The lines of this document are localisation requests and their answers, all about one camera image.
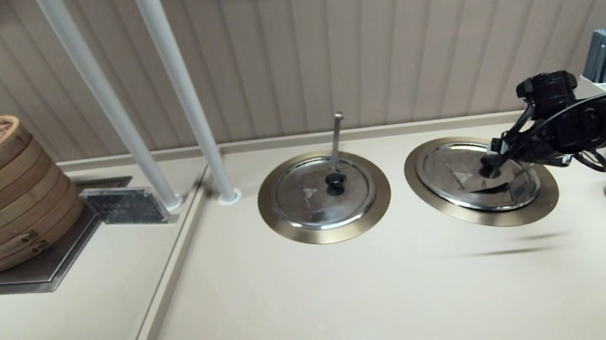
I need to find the recessed steel tray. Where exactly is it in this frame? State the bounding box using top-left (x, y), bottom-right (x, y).
top-left (0, 175), bottom-right (148, 299)

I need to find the white metal pole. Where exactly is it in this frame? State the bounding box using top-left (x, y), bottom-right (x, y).
top-left (35, 0), bottom-right (183, 223)
top-left (130, 0), bottom-right (239, 210)

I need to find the steel pot lid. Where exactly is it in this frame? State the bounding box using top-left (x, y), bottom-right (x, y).
top-left (252, 143), bottom-right (397, 254)

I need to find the hinged steel lid black knob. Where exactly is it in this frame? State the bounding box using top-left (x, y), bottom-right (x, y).
top-left (265, 151), bottom-right (381, 238)
top-left (413, 131), bottom-right (544, 223)

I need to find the steel ladle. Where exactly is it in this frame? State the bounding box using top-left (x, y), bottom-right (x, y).
top-left (322, 112), bottom-right (351, 173)

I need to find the round brass-rimmed soup well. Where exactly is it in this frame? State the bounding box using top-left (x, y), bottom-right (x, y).
top-left (400, 123), bottom-right (563, 240)

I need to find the clear acrylic sign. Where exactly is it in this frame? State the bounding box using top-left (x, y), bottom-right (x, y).
top-left (79, 178), bottom-right (174, 236)

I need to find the white pole base flange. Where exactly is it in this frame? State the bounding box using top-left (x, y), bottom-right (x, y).
top-left (162, 193), bottom-right (186, 213)
top-left (217, 188), bottom-right (244, 208)

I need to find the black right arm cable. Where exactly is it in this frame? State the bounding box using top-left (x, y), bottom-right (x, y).
top-left (482, 92), bottom-right (606, 190)

